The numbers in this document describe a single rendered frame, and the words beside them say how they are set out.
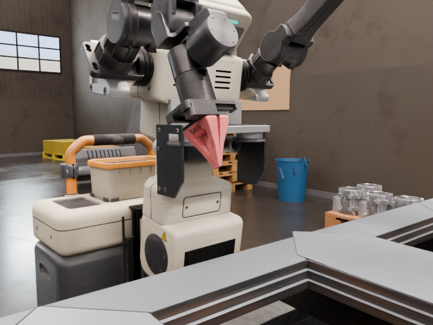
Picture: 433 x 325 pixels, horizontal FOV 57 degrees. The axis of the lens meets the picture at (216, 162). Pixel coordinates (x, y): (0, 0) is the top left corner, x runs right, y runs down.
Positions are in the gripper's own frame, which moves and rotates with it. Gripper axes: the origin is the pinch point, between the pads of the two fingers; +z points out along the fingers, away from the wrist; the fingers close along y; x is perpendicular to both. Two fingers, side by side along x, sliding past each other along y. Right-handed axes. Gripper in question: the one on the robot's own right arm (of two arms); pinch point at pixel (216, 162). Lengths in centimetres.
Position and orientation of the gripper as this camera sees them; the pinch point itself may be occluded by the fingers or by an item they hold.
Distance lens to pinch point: 62.4
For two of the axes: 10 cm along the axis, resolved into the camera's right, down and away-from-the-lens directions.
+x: -5.9, 3.4, 7.3
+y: 7.6, -0.7, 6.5
